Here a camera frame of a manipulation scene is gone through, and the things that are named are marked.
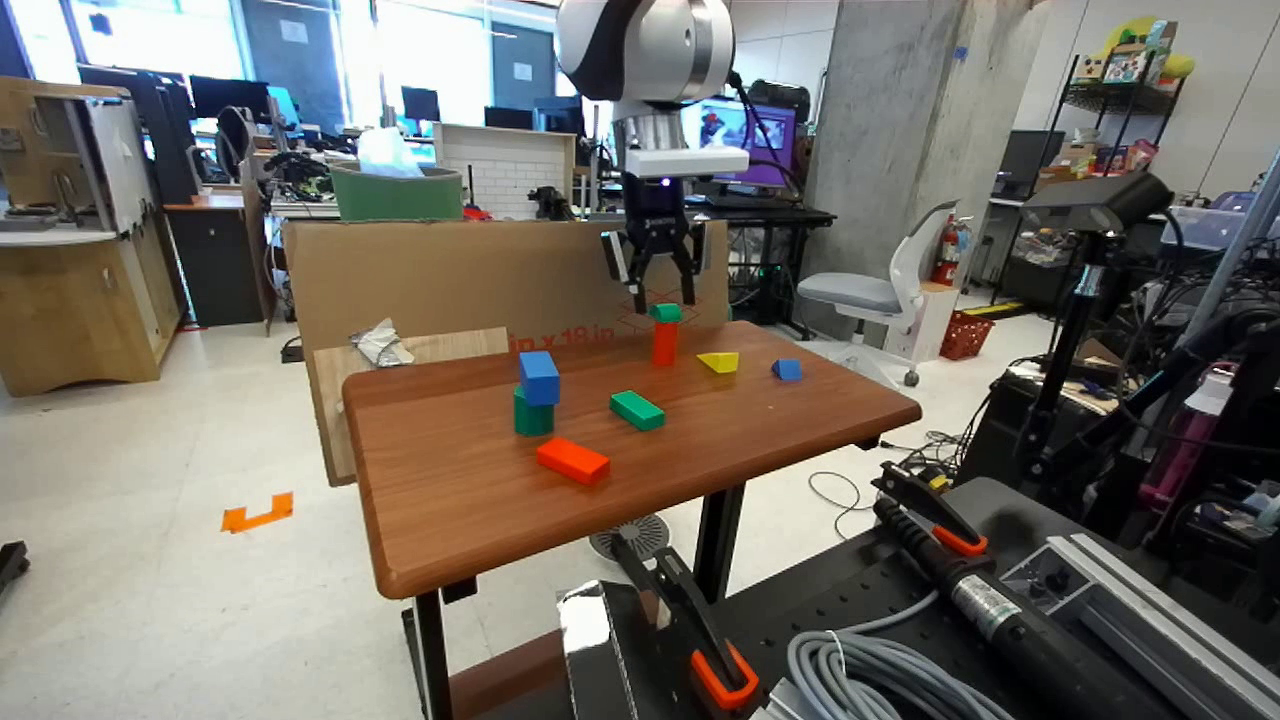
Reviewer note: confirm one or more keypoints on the black shelf with toys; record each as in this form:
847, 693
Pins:
1125, 92

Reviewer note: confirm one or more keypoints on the orange cylinder block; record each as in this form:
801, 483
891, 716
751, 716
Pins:
664, 346

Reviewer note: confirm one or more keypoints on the shiny metal bracket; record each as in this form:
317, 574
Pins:
602, 654

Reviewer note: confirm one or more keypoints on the wooden table foot panel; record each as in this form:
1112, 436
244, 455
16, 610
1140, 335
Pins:
505, 681

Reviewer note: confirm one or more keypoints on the black cylinder silver collar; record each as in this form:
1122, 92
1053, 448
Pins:
1042, 647

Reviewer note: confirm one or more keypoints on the green storage bin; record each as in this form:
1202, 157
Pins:
398, 198

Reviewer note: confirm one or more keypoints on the black office desk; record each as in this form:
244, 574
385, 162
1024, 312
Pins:
775, 222

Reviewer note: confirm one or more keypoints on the large cardboard box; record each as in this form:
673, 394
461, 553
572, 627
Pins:
442, 274

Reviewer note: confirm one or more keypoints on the blue wedge block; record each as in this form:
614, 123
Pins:
787, 369

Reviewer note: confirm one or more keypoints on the wooden cabinet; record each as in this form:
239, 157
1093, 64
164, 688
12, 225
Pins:
83, 292

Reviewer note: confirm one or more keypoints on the white perforated panel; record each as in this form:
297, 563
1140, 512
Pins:
505, 170

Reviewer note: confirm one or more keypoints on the black perforated breadboard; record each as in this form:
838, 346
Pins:
826, 602

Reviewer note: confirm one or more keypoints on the white crumpled paper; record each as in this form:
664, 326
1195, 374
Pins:
382, 346

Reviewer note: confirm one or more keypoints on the black clamp orange trigger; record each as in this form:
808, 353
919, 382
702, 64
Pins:
694, 627

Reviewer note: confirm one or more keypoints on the black computer monitor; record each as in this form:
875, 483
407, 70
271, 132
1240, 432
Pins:
230, 98

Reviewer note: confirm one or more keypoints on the green rectangular block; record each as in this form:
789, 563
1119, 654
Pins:
637, 411

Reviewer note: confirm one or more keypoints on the red basket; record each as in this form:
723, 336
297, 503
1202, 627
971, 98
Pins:
966, 335

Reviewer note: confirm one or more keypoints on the aluminium extrusion rail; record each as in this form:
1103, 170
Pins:
1146, 627

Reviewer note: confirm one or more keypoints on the green semi cylinder block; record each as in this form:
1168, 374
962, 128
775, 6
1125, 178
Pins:
664, 312

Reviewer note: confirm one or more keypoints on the black equipment stand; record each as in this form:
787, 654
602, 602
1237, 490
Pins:
1093, 335

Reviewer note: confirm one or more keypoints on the white plastic bag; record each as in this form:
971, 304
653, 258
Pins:
391, 148

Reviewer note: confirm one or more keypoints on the orange rectangular block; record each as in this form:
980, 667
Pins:
572, 460

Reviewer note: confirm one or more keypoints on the white grey office chair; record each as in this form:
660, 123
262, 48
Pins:
865, 292

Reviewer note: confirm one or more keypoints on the yellow wedge block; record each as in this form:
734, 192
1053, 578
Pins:
723, 360

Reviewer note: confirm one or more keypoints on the blue rectangular block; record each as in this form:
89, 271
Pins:
538, 377

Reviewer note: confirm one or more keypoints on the purple lit monitor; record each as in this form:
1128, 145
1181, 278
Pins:
763, 145

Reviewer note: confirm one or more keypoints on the orange floor marker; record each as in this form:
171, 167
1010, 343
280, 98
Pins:
259, 512

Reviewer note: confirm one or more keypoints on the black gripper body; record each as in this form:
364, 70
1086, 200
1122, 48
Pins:
664, 207

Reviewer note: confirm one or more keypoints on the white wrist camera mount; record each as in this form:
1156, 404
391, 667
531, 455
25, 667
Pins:
687, 162

